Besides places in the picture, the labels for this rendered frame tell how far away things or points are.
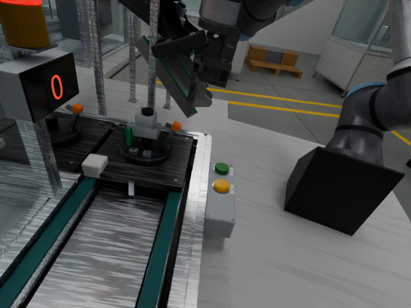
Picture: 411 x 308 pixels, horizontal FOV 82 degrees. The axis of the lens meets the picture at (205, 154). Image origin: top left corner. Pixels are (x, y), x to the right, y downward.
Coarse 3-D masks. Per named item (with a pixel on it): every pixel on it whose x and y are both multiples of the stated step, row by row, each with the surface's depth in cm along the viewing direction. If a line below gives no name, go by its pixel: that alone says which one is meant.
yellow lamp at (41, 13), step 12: (0, 12) 29; (12, 12) 28; (24, 12) 29; (36, 12) 30; (12, 24) 29; (24, 24) 30; (36, 24) 30; (12, 36) 30; (24, 36) 30; (36, 36) 31; (48, 36) 33
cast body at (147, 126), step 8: (144, 112) 57; (152, 112) 58; (136, 120) 58; (144, 120) 58; (152, 120) 57; (136, 128) 59; (144, 128) 59; (152, 128) 59; (160, 128) 63; (144, 136) 60; (152, 136) 60
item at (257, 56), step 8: (256, 48) 544; (264, 48) 558; (248, 56) 565; (256, 56) 555; (264, 56) 556; (272, 56) 558; (280, 56) 558; (288, 56) 560; (296, 56) 562; (248, 64) 555; (256, 64) 526; (264, 64) 539; (272, 64) 558; (280, 64) 567; (288, 64) 571; (272, 72) 549; (296, 72) 549
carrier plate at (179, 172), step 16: (112, 144) 65; (176, 144) 70; (192, 144) 75; (112, 160) 60; (176, 160) 64; (112, 176) 55; (128, 176) 56; (144, 176) 57; (160, 176) 58; (176, 176) 59
